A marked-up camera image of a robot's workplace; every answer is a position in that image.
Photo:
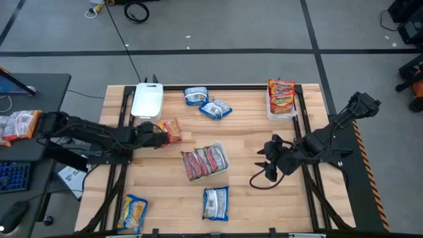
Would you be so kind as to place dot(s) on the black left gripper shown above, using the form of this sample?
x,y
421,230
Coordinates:
x,y
147,137

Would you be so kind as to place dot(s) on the black desk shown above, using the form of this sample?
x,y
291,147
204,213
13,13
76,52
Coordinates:
x,y
49,89

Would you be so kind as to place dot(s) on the lime chili shrimp ramen pack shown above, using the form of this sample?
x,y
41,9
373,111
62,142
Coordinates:
x,y
197,163
186,167
218,158
205,160

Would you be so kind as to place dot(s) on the black and orange chair base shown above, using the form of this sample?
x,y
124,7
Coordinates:
x,y
413,71

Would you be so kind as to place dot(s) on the white plastic bin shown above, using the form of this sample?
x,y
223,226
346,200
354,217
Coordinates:
x,y
219,144
281,117
147,102

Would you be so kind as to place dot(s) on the laptop screen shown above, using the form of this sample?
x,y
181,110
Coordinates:
x,y
10,86

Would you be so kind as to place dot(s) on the black computer mouse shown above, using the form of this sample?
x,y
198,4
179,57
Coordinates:
x,y
13,215

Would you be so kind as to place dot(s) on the blue Maruchan ramen pack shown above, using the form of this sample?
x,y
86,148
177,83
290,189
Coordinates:
x,y
215,203
196,96
133,213
215,109

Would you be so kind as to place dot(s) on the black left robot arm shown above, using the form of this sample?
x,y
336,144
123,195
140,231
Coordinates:
x,y
92,132

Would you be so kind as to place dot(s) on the black caster wheel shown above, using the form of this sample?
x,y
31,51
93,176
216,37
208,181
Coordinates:
x,y
48,221

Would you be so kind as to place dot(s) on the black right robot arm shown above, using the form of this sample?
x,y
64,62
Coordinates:
x,y
330,132

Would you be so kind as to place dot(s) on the backlit black keyboard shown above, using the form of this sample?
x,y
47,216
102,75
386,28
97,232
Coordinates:
x,y
15,176

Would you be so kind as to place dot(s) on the black equipment case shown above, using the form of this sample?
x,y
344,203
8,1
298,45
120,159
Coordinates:
x,y
409,29

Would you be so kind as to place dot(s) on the yellow black hazard strip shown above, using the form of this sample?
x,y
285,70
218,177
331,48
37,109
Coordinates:
x,y
370,178

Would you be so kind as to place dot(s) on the white printed paper sheet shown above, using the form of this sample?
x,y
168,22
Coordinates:
x,y
71,178

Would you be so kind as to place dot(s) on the orange Maruchan ramen pack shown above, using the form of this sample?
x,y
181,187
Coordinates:
x,y
281,92
172,130
281,105
4,132
24,124
281,84

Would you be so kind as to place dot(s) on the black floor platform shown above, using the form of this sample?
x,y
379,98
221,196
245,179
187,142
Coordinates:
x,y
357,198

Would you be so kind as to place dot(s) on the black aluminium table frame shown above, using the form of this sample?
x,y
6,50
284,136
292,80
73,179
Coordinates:
x,y
231,87

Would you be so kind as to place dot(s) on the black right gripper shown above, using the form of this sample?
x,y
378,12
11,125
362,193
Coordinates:
x,y
281,158

